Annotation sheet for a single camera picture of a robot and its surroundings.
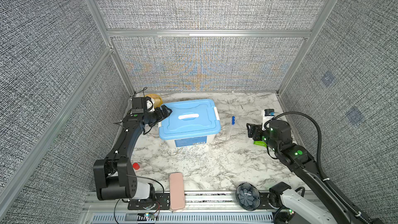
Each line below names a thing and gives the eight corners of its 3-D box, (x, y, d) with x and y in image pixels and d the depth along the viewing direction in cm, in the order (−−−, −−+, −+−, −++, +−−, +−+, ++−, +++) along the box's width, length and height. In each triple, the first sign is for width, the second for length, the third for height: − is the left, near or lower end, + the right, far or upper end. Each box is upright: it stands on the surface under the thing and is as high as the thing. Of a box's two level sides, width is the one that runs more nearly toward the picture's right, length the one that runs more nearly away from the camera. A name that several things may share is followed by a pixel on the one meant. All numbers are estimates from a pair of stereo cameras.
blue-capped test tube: (227, 139, 96) (231, 126, 84) (228, 130, 101) (232, 115, 89) (230, 140, 96) (234, 126, 84) (231, 130, 101) (236, 116, 88)
